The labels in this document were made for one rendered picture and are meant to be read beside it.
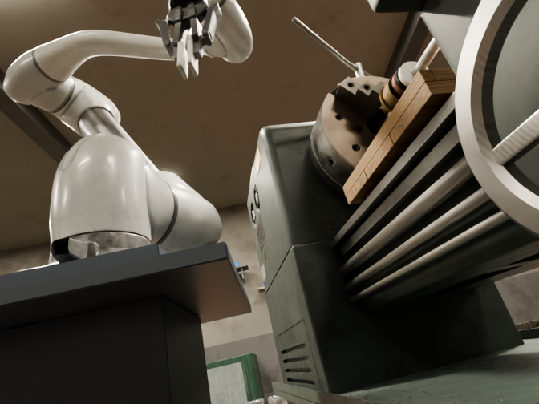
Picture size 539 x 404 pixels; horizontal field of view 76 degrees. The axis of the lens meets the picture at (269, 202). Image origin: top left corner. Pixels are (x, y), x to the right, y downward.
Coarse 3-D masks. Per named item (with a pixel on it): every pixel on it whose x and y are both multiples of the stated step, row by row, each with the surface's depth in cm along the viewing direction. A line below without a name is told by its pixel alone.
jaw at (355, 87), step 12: (348, 84) 82; (360, 84) 82; (372, 84) 80; (384, 84) 78; (336, 96) 85; (348, 96) 82; (360, 96) 80; (372, 96) 78; (360, 108) 82; (372, 108) 80
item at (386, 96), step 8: (392, 80) 71; (384, 88) 75; (392, 88) 72; (400, 88) 70; (384, 96) 74; (392, 96) 72; (400, 96) 71; (384, 104) 74; (392, 104) 73; (384, 112) 77
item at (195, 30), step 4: (188, 4) 66; (192, 4) 65; (188, 8) 65; (192, 8) 65; (188, 12) 65; (192, 12) 64; (192, 16) 64; (196, 16) 64; (192, 20) 64; (196, 20) 64; (192, 24) 63; (196, 24) 63; (200, 24) 67; (192, 28) 62; (196, 28) 62; (200, 28) 65; (192, 32) 62; (196, 32) 60; (200, 32) 64; (192, 36) 60; (196, 36) 60; (196, 40) 61
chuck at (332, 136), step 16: (368, 80) 89; (384, 80) 90; (320, 112) 83; (336, 112) 83; (352, 112) 83; (320, 128) 82; (336, 128) 81; (352, 128) 81; (368, 128) 92; (320, 144) 83; (336, 144) 79; (352, 144) 79; (368, 144) 80; (320, 160) 86; (336, 160) 80; (352, 160) 77; (336, 176) 83
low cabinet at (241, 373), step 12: (228, 360) 465; (240, 360) 465; (252, 360) 465; (216, 372) 458; (228, 372) 458; (240, 372) 458; (252, 372) 459; (216, 384) 453; (228, 384) 452; (240, 384) 452; (252, 384) 453; (216, 396) 447; (228, 396) 447; (240, 396) 446; (252, 396) 447
